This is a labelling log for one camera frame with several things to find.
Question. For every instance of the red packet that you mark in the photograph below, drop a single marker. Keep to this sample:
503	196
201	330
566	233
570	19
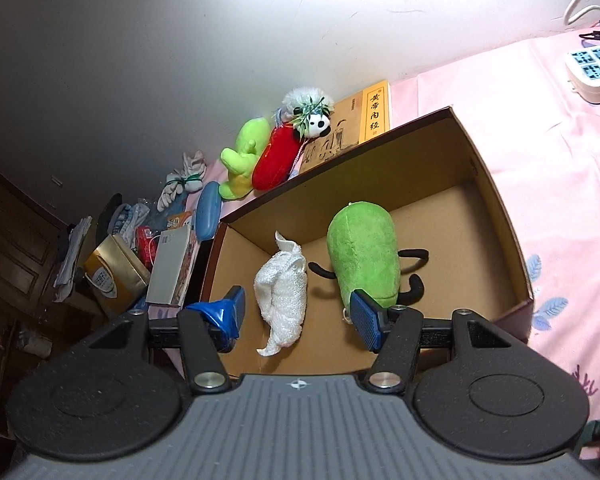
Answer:
144	245

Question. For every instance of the grey book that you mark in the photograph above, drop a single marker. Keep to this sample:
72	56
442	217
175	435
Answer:
167	265

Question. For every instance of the white power strip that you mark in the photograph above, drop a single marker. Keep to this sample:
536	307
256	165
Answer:
595	67

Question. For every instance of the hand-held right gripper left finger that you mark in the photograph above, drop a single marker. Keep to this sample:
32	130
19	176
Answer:
227	316

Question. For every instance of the orange packet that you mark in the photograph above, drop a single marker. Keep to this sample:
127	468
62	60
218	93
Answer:
180	221

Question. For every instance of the panda plush with white fluff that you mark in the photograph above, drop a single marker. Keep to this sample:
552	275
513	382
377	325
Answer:
320	122

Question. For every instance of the yellow book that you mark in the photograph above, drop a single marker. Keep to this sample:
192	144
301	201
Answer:
375	110

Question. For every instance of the green plush toy black limbs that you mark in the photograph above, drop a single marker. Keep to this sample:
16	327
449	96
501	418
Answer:
365	245

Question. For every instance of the gold box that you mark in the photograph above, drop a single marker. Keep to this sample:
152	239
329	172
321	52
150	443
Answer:
112	265

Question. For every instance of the brown cardboard box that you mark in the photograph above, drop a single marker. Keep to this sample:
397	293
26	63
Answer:
445	240

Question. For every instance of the white gloves bundle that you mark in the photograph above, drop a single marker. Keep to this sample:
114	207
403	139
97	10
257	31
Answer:
180	185

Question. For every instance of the stack of papers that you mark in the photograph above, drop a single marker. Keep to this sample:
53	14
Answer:
72	255

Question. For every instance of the pile of clothes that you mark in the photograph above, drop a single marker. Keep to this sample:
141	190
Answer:
127	220

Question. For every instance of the blue glasses case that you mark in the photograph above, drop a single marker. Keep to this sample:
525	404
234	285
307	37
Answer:
207	210

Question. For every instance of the white terry towel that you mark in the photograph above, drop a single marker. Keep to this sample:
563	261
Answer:
280	285

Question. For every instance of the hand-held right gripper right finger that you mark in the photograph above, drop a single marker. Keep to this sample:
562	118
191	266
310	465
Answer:
365	320

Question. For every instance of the dark wooden cabinet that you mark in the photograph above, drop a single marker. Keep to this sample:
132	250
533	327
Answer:
15	240

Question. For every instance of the red plush toy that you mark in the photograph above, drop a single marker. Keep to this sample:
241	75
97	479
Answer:
275	160

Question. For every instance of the lime green plush toy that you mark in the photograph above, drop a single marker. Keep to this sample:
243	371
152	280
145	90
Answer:
242	150

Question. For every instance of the pink printed bed sheet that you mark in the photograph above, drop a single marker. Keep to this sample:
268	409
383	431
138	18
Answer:
555	185

